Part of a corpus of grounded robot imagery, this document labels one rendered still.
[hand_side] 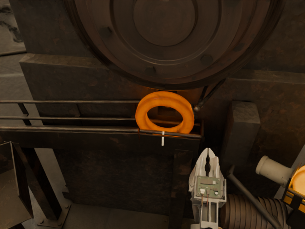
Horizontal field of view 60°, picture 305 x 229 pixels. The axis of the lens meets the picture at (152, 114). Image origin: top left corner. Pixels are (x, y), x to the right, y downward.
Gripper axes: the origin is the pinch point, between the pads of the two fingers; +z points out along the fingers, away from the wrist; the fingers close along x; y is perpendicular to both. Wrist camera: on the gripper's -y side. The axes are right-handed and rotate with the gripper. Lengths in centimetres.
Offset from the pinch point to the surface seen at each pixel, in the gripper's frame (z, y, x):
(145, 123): 10.4, -5.7, 18.7
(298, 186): -4.3, -6.1, -25.4
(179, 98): 14.6, 3.5, 8.8
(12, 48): 144, -126, 184
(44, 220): -15, -73, 72
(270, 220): -11.8, -16.5, -20.9
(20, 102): 16, -10, 65
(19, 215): -21, -9, 50
